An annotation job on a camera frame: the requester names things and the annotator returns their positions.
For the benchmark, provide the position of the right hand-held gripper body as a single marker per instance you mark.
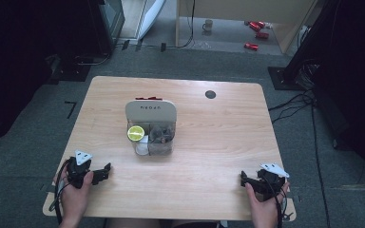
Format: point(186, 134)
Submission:
point(271, 182)

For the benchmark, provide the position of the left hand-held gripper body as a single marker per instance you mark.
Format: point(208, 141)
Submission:
point(77, 171)

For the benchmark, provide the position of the person's right hand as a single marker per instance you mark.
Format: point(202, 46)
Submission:
point(266, 212)

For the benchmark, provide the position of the person's left hand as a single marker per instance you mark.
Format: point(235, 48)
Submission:
point(74, 201)

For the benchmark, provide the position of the white small cup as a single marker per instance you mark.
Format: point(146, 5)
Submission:
point(142, 146)

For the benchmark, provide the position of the black floor tape mark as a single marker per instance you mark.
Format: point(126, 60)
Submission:
point(72, 107)

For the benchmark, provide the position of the dark small items heap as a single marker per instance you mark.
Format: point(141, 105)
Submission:
point(161, 133)

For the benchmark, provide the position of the clear organizer box beige lid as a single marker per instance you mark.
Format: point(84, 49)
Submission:
point(152, 111)

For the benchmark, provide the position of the red clip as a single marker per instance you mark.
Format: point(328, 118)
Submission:
point(149, 98)

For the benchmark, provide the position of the dark round table grommet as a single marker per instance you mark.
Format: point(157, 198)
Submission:
point(210, 94)

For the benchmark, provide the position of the red can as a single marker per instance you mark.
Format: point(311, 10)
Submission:
point(256, 25)
point(251, 46)
point(262, 35)

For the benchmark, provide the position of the dark cabinet with glass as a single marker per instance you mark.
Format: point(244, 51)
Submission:
point(107, 25)

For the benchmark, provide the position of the grey mug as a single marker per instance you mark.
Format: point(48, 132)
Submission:
point(207, 25)

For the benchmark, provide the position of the white panel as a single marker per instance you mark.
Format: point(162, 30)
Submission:
point(150, 17)

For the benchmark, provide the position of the light wooden shelf unit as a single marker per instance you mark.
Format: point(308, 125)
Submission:
point(234, 8)

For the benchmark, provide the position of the black stand base plate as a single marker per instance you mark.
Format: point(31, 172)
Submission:
point(282, 79)
point(71, 71)

